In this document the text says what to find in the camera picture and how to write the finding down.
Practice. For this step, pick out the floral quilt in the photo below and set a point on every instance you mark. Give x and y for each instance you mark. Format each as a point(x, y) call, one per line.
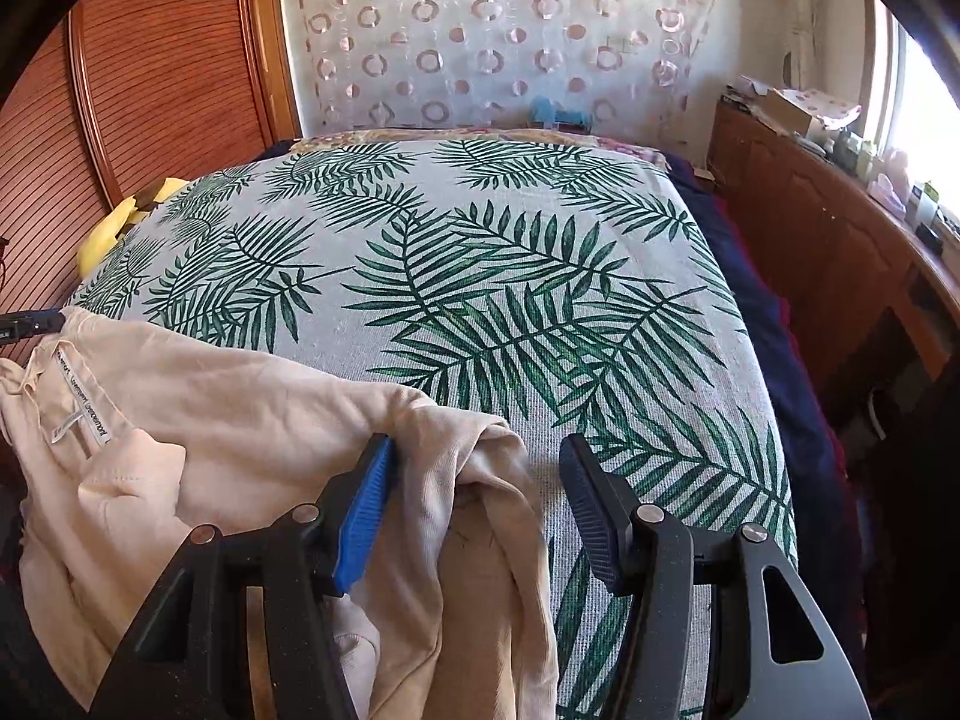
point(630, 150)

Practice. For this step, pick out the beige printed T-shirt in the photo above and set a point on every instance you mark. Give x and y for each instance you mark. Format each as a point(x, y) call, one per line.
point(225, 405)

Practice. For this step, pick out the cardboard box with cloth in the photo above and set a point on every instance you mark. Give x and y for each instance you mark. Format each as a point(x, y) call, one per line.
point(832, 116)

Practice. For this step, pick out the blue toy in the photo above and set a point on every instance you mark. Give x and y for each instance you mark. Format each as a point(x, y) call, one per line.
point(547, 111)

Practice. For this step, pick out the wooden framed window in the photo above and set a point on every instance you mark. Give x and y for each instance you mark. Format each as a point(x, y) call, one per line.
point(922, 105)

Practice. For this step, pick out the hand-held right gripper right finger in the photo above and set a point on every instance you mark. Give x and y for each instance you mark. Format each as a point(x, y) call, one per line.
point(592, 510)

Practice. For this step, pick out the white bottle with green cap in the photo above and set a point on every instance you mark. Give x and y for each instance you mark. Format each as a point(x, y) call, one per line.
point(922, 206)

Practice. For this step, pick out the palm leaf print blanket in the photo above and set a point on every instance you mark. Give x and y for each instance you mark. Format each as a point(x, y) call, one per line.
point(450, 255)

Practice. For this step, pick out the dark cosmetic bottle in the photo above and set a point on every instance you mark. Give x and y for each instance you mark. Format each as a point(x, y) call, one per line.
point(846, 154)

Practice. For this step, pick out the wooden sideboard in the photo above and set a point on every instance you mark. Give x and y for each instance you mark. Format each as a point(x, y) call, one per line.
point(810, 225)

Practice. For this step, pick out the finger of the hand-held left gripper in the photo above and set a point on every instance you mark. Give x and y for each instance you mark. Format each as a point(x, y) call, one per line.
point(37, 324)

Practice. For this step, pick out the small black box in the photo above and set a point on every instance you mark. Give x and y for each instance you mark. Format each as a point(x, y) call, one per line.
point(931, 238)

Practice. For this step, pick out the circle pattern sheer curtain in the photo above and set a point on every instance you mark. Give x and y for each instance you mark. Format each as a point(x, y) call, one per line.
point(487, 15)

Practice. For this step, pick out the wooden louvered wardrobe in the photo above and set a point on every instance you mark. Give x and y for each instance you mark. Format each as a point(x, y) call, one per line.
point(172, 75)

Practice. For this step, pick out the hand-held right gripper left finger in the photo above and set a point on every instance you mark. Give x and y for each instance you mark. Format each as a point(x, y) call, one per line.
point(367, 510)

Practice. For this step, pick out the yellow plush toy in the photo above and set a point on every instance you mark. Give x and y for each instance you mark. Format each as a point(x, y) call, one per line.
point(105, 236)

